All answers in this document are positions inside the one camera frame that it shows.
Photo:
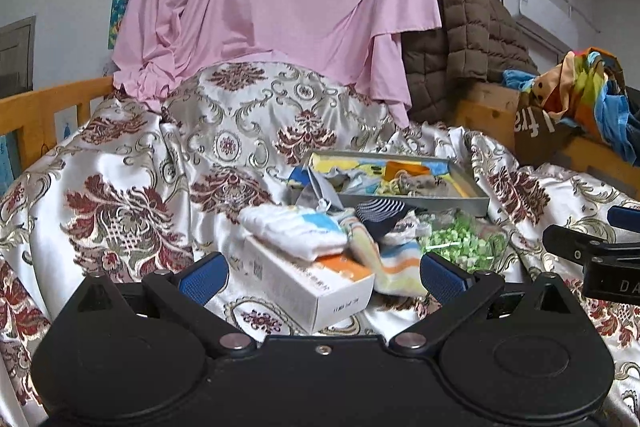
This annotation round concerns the grey tray with colourful picture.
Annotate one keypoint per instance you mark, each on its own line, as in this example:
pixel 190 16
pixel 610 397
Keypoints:
pixel 335 165

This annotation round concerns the packaged face mask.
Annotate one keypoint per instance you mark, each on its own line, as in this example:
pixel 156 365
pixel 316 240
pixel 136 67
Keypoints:
pixel 361 183

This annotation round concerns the grey door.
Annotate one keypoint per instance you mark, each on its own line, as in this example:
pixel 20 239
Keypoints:
pixel 17 57

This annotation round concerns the white and blue sock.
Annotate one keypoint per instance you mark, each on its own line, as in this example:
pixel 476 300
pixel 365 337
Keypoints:
pixel 299 232

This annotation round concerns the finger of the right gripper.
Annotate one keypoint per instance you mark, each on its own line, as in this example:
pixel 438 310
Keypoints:
pixel 624 218
pixel 571 245

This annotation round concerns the bag of green paper stars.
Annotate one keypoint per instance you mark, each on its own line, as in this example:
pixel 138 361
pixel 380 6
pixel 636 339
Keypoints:
pixel 469 242

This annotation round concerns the striped pastel sock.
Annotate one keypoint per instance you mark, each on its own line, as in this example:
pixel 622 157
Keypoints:
pixel 396 269

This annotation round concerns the white orange medicine box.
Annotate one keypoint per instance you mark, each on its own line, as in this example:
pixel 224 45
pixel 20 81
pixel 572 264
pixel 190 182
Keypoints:
pixel 317 294

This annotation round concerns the navy dotted sock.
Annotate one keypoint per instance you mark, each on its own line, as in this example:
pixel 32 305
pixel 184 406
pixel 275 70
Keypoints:
pixel 379 215

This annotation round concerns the brown quilted jacket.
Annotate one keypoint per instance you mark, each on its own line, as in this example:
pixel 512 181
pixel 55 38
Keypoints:
pixel 478 40

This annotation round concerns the beige drawstring pouch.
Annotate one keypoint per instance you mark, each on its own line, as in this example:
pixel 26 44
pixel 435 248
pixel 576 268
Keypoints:
pixel 420 186

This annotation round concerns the floral satin bedspread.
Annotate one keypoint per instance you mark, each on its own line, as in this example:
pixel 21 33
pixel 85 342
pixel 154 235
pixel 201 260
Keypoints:
pixel 133 192

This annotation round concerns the brown bag with white letters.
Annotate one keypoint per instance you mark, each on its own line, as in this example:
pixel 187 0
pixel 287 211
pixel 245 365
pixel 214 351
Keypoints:
pixel 538 137

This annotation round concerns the white air conditioner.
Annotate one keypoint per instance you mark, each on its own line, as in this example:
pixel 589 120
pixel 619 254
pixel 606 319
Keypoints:
pixel 545 21

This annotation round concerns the colourful wall poster left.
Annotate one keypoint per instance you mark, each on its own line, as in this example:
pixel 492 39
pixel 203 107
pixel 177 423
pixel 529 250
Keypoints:
pixel 120 4

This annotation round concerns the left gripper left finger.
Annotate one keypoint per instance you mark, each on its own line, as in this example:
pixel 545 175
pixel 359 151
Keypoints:
pixel 181 298

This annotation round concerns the wooden bed frame right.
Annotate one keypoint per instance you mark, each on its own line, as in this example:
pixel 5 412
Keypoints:
pixel 489 108

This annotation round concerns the white fluffy sock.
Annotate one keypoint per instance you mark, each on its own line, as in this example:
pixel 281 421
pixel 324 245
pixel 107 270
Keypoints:
pixel 407 229

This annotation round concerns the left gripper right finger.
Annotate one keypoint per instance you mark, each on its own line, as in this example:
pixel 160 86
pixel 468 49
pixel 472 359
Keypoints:
pixel 460 295

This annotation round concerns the colourful clothes pile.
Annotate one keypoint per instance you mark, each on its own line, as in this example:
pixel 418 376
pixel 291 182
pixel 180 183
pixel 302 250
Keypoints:
pixel 587 88

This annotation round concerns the wooden bed rail left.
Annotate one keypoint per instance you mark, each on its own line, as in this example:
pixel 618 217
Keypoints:
pixel 27 119

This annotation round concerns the grey face mask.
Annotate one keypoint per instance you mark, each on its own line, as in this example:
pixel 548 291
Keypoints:
pixel 318 193

